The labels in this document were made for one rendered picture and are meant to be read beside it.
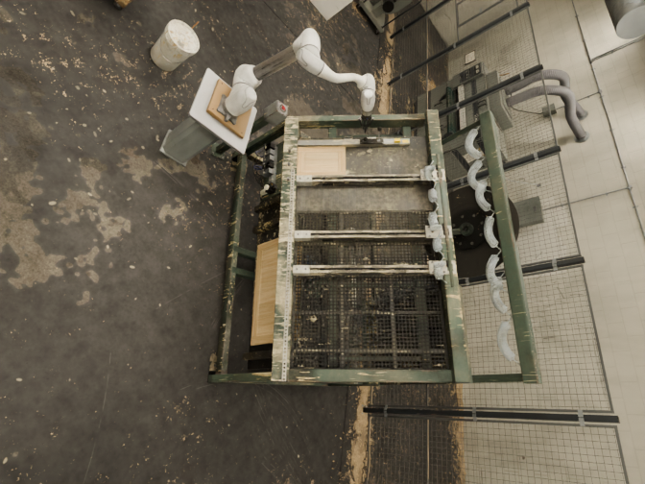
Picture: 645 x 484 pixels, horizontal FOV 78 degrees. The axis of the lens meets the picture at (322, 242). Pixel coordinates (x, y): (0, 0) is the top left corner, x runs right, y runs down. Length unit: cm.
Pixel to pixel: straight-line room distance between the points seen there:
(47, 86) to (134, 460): 269
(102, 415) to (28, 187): 157
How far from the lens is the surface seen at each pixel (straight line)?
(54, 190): 329
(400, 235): 306
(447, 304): 294
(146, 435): 333
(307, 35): 299
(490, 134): 370
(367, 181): 324
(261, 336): 338
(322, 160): 340
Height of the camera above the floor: 297
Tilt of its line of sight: 39 degrees down
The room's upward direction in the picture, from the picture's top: 72 degrees clockwise
